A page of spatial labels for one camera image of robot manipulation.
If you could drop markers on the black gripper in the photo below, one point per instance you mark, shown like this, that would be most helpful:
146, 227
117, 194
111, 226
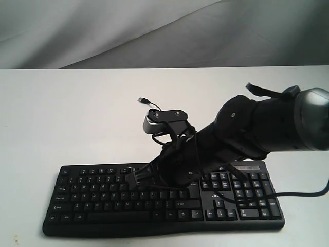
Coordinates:
175, 167

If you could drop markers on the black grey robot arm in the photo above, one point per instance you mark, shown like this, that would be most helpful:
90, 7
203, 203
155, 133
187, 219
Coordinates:
291, 120

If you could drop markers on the black acer keyboard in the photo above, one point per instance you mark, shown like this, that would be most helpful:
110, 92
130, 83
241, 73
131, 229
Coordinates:
94, 201

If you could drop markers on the grey backdrop cloth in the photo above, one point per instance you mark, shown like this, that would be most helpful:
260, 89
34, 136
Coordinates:
162, 34

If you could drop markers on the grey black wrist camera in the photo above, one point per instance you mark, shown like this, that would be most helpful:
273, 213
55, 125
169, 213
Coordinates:
169, 121

